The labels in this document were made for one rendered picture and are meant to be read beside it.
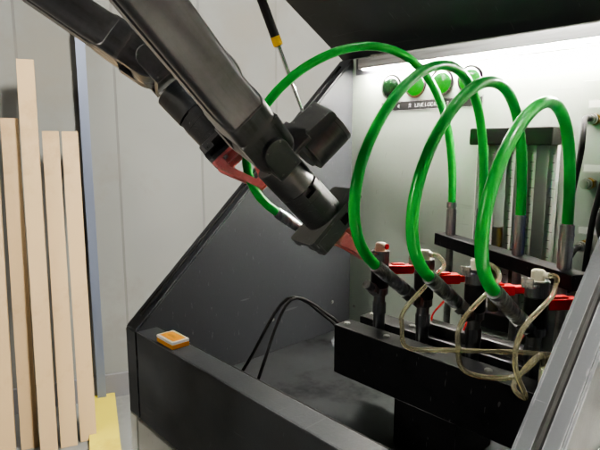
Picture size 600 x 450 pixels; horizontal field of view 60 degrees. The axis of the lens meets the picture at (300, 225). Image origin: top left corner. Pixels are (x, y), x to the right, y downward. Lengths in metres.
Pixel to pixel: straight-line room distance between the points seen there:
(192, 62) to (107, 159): 2.13
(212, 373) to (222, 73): 0.41
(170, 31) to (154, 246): 2.23
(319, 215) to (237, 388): 0.25
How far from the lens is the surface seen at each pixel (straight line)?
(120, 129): 2.65
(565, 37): 0.95
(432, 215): 1.09
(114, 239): 2.69
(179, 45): 0.53
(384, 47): 0.89
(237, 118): 0.58
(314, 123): 0.67
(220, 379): 0.73
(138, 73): 0.81
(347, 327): 0.83
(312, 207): 0.69
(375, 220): 1.17
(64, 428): 2.55
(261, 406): 0.67
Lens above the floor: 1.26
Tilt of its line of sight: 9 degrees down
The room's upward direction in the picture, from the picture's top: straight up
